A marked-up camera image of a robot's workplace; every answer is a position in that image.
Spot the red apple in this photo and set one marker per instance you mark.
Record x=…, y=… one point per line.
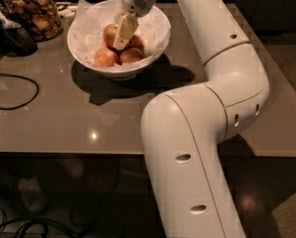
x=137, y=43
x=105, y=57
x=130, y=55
x=108, y=34

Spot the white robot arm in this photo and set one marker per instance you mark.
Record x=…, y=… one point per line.
x=182, y=128

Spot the white ceramic bowl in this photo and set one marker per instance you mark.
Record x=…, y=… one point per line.
x=121, y=73

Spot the small items behind bowl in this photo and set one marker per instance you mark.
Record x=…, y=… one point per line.
x=66, y=9

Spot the white crumpled paper liner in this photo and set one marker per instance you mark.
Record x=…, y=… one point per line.
x=85, y=37

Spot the glass jar of dried chips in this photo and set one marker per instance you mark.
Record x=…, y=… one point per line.
x=41, y=17

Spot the black round device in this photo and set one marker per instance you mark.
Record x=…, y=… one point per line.
x=19, y=42

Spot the white shoe under table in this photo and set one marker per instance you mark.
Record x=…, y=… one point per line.
x=32, y=195

